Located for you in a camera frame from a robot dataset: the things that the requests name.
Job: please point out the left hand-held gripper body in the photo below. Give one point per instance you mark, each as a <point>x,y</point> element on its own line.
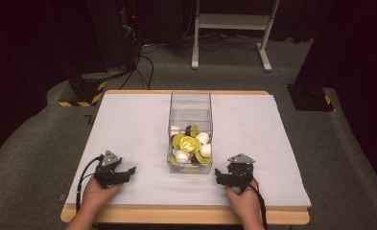
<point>107,166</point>

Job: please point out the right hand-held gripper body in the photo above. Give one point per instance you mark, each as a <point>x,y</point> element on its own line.
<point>240,171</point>

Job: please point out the pile of coffee capsules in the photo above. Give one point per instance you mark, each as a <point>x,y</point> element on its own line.
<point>189,145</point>

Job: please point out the clear plastic box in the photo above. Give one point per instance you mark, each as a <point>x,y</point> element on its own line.
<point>191,108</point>

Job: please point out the person's right hand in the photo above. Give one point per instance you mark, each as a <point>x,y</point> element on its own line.
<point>243,201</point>

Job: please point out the person's left hand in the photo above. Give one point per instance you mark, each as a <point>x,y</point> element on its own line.
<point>98,195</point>

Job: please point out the white foam mat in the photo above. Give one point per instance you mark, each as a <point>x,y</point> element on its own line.
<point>138,134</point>

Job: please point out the wooden table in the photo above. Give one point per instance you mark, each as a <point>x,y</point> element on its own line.
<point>183,215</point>

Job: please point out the black yellow striped stand base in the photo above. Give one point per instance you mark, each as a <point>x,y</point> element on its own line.
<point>87,92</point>

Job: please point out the black computer tower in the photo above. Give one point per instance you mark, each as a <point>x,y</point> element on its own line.
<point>112,32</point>

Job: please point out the white metal stand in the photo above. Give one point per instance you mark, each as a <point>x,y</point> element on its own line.
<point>232,21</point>

